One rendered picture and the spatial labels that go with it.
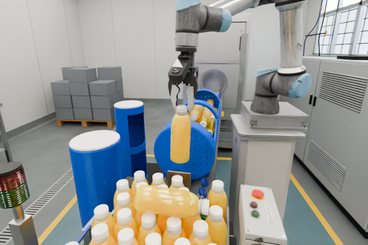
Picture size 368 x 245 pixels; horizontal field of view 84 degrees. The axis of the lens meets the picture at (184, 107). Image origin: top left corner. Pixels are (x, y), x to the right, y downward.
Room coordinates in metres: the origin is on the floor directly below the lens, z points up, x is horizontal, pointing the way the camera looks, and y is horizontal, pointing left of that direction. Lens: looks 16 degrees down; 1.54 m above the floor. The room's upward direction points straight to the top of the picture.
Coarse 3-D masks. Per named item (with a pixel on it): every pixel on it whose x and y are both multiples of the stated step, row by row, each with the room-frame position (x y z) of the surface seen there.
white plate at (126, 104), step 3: (117, 102) 1.99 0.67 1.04; (120, 102) 1.99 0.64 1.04; (123, 102) 1.99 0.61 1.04; (126, 102) 1.99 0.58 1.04; (129, 102) 1.99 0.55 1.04; (132, 102) 1.99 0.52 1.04; (135, 102) 1.99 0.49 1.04; (138, 102) 1.99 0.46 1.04; (141, 102) 1.99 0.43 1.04; (114, 105) 1.89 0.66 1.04; (117, 105) 1.89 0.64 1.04; (120, 105) 1.89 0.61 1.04; (123, 105) 1.89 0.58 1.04; (126, 105) 1.89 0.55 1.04; (129, 105) 1.89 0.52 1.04; (132, 105) 1.89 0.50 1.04; (135, 105) 1.89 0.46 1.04; (138, 105) 1.89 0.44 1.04; (141, 105) 1.91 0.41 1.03; (123, 108) 1.81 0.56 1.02; (126, 108) 1.81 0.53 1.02
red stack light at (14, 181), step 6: (12, 174) 0.44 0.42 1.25; (18, 174) 0.45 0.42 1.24; (24, 174) 0.47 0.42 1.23; (0, 180) 0.43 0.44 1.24; (6, 180) 0.43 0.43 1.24; (12, 180) 0.44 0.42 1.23; (18, 180) 0.45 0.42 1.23; (24, 180) 0.46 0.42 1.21; (0, 186) 0.43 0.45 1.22; (6, 186) 0.43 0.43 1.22; (12, 186) 0.43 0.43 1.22; (18, 186) 0.44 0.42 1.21
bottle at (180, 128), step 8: (176, 112) 0.67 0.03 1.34; (176, 120) 0.65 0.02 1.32; (184, 120) 0.65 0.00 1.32; (176, 128) 0.64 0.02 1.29; (184, 128) 0.64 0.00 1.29; (176, 136) 0.64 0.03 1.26; (184, 136) 0.64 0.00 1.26; (176, 144) 0.64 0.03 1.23; (184, 144) 0.64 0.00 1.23; (176, 152) 0.64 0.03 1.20; (184, 152) 0.64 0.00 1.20; (176, 160) 0.64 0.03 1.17; (184, 160) 0.64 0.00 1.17
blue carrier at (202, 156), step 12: (204, 96) 1.68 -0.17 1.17; (216, 96) 1.60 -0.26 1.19; (216, 120) 1.18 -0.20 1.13; (168, 132) 0.84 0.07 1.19; (192, 132) 0.82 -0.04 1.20; (204, 132) 0.82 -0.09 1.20; (216, 132) 1.00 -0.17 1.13; (156, 144) 0.86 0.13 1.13; (168, 144) 0.84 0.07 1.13; (192, 144) 0.83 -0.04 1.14; (204, 144) 0.81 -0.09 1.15; (156, 156) 0.86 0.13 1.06; (168, 156) 0.85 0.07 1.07; (192, 156) 0.82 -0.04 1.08; (204, 156) 0.81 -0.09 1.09; (168, 168) 0.85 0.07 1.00; (180, 168) 0.83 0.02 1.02; (192, 168) 0.82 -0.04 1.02; (204, 168) 0.81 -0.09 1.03
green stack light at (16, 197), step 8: (24, 184) 0.46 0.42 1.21; (0, 192) 0.42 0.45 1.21; (8, 192) 0.43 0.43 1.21; (16, 192) 0.44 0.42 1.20; (24, 192) 0.45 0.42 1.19; (0, 200) 0.42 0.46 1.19; (8, 200) 0.43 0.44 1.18; (16, 200) 0.44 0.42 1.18; (24, 200) 0.45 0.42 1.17; (8, 208) 0.43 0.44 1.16
